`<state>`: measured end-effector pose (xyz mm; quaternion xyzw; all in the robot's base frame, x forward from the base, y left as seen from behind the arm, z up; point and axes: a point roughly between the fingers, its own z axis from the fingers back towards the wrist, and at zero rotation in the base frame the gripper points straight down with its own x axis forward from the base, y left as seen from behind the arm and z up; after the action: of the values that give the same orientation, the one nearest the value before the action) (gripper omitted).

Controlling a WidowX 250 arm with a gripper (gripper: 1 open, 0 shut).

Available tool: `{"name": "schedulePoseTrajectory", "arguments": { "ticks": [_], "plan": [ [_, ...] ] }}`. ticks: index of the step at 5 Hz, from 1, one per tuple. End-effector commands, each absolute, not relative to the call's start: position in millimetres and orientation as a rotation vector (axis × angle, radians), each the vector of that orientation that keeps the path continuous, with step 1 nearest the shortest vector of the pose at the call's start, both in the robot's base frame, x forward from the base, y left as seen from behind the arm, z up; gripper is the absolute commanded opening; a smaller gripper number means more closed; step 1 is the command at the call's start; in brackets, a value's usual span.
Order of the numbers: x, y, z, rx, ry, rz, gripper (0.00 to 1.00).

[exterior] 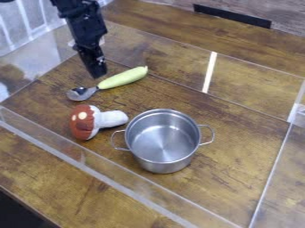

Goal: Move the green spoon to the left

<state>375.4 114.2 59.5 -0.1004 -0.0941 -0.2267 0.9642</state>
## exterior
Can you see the stainless steel pot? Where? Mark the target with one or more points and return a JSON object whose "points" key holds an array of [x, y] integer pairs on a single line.
{"points": [[162, 137]]}

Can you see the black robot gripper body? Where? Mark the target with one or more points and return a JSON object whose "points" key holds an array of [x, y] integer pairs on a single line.
{"points": [[84, 20]]}

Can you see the clear acrylic barrier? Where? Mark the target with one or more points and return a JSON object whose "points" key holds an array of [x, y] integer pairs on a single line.
{"points": [[281, 206], [149, 193]]}

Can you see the clear acrylic bracket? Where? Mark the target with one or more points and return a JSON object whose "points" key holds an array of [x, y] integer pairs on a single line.
{"points": [[71, 43]]}

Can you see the clear acrylic front barrier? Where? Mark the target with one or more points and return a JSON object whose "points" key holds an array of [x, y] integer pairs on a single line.
{"points": [[149, 193]]}

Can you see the clear acrylic right barrier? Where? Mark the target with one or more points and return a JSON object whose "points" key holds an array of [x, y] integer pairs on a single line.
{"points": [[281, 206]]}

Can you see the black strip on table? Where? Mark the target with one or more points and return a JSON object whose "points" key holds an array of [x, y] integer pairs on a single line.
{"points": [[250, 20]]}

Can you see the green handled metal spoon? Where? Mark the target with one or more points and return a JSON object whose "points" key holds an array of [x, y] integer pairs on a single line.
{"points": [[80, 93]]}

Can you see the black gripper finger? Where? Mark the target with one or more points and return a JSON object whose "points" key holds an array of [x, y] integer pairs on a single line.
{"points": [[99, 67], [88, 61]]}

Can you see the plush brown white mushroom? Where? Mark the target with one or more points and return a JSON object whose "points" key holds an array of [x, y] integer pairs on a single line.
{"points": [[87, 120]]}

